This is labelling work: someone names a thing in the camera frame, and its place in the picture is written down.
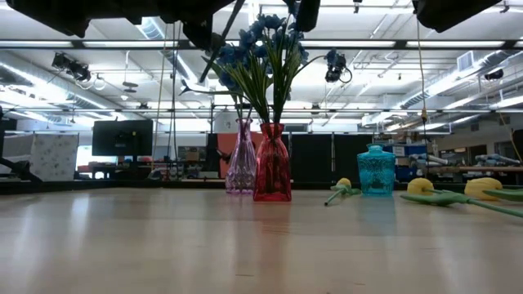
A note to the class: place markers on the black partition panel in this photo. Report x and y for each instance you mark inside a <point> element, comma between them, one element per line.
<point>310,157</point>
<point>351,157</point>

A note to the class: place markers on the red glass vase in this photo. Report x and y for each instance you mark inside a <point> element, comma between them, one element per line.
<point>271,171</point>

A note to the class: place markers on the black monitor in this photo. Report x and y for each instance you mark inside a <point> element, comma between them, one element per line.
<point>122,136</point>

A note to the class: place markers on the black overhead frame beam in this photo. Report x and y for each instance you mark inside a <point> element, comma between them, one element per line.
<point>122,43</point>

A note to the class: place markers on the teal glass vase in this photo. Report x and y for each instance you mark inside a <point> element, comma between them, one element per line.
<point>376,171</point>

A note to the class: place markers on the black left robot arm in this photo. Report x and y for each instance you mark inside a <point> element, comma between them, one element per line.
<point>61,12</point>

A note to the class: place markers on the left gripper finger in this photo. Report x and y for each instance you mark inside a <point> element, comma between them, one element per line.
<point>222,38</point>
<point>308,14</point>

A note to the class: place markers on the white patterned partition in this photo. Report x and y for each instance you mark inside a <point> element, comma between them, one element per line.
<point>55,157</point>

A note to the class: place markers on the pink glass vase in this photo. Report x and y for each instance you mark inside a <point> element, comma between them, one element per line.
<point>239,171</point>

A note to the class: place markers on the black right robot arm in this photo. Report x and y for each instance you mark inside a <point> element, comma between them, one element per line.
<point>445,12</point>

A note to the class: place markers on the thin black overhead beam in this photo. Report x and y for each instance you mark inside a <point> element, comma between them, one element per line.
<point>367,110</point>

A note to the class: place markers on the yellow artificial tulip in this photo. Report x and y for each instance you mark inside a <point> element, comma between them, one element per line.
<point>344,182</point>
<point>482,188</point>
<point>420,186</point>

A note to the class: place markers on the blue storage bin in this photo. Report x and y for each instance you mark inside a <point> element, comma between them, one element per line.
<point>412,147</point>

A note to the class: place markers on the red partition panel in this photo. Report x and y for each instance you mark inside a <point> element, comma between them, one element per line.
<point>222,143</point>

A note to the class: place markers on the black ceiling spotlight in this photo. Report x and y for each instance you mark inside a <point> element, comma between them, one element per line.
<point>494,74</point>

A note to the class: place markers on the distant wooden table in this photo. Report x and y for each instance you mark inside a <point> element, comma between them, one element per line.
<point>490,168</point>

